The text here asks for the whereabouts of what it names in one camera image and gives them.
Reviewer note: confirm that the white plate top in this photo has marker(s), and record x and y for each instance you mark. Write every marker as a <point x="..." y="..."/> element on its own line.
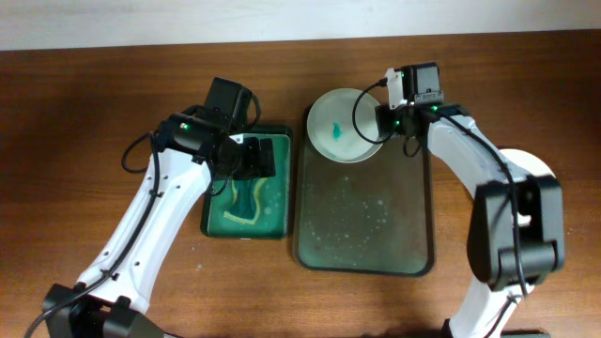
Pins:
<point x="331" y="130"/>

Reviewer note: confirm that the brown serving tray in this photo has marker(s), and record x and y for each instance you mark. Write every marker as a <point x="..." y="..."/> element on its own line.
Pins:
<point x="373" y="216"/>

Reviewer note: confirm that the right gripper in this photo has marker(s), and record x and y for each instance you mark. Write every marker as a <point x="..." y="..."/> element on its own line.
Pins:
<point x="384" y="121"/>

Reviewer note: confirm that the white plate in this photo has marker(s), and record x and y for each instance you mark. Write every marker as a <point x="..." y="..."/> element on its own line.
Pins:
<point x="527" y="161"/>
<point x="331" y="130"/>

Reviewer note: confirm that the green yellow sponge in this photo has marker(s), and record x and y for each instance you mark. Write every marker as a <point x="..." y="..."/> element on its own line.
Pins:
<point x="246" y="207"/>

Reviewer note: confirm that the green sponge tray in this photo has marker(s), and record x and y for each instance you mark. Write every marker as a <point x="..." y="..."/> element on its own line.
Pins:
<point x="274" y="199"/>

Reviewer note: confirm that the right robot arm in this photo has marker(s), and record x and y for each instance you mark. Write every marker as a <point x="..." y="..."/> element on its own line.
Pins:
<point x="515" y="238"/>

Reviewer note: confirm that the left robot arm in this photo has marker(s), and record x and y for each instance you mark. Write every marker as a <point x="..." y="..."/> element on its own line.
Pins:
<point x="190" y="151"/>

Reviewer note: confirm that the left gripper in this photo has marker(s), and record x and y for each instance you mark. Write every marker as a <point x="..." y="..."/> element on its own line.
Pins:
<point x="254" y="168"/>

